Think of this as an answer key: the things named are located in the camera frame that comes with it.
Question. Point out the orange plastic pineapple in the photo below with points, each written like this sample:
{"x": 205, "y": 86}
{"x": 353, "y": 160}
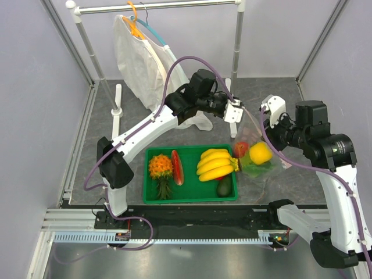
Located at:
{"x": 161, "y": 170}

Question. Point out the green plastic lettuce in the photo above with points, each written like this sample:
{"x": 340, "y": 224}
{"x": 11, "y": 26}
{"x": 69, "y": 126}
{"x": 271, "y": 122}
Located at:
{"x": 253, "y": 170}

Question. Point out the teal clothes hanger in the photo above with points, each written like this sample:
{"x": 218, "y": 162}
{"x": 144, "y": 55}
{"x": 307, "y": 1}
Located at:
{"x": 149, "y": 28}

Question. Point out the yellow banana bunch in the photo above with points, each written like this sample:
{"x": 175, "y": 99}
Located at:
{"x": 216, "y": 163}

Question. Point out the orange clothes hanger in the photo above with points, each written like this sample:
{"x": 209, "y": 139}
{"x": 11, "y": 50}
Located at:
{"x": 134, "y": 30}

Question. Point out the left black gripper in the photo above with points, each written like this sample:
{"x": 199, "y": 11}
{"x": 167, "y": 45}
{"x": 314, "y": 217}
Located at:
{"x": 225, "y": 97}

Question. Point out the dark green avocado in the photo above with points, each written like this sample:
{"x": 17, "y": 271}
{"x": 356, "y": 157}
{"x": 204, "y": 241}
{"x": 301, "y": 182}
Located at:
{"x": 224, "y": 187}

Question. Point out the white garment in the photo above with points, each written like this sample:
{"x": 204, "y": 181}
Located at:
{"x": 142, "y": 63}

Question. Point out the clear dotted zip top bag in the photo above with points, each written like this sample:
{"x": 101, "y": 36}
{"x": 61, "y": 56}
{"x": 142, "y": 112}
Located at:
{"x": 250, "y": 132}

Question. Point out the yellow lemon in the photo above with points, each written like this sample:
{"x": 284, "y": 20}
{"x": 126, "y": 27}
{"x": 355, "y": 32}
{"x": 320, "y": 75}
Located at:
{"x": 260, "y": 153}

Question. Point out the silver white clothes rack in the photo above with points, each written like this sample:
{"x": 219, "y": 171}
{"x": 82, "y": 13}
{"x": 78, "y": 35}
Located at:
{"x": 76, "y": 13}

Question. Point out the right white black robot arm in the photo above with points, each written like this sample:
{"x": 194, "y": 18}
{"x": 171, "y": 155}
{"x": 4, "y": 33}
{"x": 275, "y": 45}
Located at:
{"x": 347, "y": 241}

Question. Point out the white slotted cable duct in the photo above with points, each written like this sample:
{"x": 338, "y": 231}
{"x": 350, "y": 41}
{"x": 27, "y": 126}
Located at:
{"x": 121, "y": 237}

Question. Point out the red tomato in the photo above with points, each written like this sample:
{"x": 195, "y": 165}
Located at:
{"x": 240, "y": 149}

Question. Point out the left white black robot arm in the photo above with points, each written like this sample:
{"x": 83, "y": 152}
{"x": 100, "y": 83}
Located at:
{"x": 114, "y": 156}

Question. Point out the red fruit under bananas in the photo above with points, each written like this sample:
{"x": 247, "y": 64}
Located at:
{"x": 220, "y": 178}

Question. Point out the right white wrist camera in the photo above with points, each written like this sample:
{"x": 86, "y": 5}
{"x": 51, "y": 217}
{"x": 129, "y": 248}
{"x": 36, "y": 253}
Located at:
{"x": 274, "y": 105}

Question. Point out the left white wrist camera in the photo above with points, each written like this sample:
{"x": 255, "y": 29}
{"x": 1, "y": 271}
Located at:
{"x": 233, "y": 111}

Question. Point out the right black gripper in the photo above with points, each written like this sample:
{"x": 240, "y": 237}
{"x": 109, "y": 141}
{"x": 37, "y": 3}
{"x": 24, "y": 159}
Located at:
{"x": 272, "y": 132}

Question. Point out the red watermelon slice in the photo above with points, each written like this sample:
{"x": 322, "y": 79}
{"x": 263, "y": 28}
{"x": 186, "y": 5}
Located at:
{"x": 178, "y": 174}

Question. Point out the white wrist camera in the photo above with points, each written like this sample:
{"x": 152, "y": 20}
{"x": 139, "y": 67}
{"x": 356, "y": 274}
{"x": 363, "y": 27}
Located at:
{"x": 274, "y": 105}
{"x": 233, "y": 111}

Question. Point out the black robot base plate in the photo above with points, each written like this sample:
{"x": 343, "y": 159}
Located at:
{"x": 197, "y": 222}

